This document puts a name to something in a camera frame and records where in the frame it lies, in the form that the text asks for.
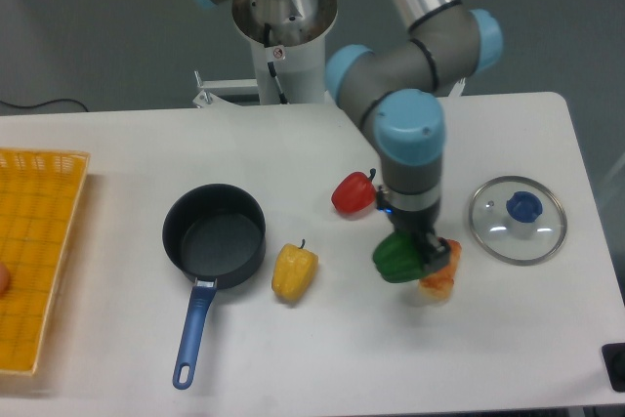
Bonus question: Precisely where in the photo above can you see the red bell pepper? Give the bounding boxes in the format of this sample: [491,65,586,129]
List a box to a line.
[331,168,376,215]

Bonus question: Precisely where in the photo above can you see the green bell pepper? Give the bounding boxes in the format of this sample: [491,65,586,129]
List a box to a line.
[372,231,427,283]

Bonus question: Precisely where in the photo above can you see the toasted bread piece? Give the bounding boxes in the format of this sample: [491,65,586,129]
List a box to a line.
[418,239,462,301]

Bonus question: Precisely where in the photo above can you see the black cable on floor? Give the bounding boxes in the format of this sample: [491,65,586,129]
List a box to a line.
[0,98,90,112]

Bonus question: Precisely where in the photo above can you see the yellow plastic basket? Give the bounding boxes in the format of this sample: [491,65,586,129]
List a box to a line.
[1,147,90,376]

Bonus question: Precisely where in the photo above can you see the yellow bell pepper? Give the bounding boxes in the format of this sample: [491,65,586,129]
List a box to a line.
[271,239,318,303]

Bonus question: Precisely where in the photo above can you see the glass lid blue knob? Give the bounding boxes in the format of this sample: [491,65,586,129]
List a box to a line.
[468,176,568,267]

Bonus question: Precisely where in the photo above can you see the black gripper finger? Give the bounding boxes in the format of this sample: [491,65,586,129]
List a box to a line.
[414,231,451,275]

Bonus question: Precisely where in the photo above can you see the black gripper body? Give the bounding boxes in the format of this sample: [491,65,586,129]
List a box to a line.
[376,184,440,235]

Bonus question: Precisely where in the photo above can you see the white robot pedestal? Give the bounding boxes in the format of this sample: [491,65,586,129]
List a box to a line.
[191,0,469,108]

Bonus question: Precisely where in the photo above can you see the black device at table edge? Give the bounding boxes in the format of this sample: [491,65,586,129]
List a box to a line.
[602,343,625,393]

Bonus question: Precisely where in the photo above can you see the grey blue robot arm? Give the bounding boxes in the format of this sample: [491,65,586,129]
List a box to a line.
[195,0,503,283]

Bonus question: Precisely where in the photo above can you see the black pot blue handle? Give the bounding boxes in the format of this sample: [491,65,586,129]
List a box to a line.
[162,184,266,390]

